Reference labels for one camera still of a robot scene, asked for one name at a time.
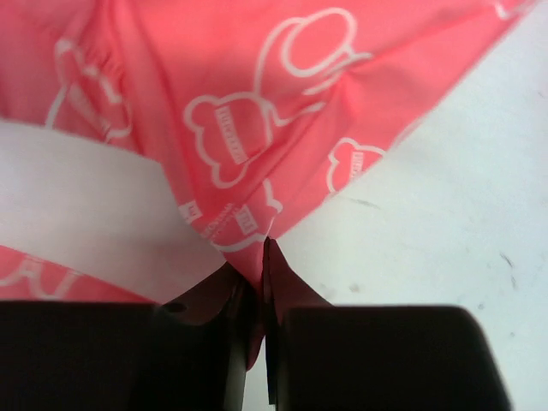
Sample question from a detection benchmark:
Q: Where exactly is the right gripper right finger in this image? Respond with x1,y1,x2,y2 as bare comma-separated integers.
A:
262,239,511,410

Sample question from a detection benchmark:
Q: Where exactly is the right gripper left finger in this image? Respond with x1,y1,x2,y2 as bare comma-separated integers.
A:
1,265,256,410

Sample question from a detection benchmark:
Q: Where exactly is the pink hooded kids jacket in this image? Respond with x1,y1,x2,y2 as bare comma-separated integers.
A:
0,0,540,373

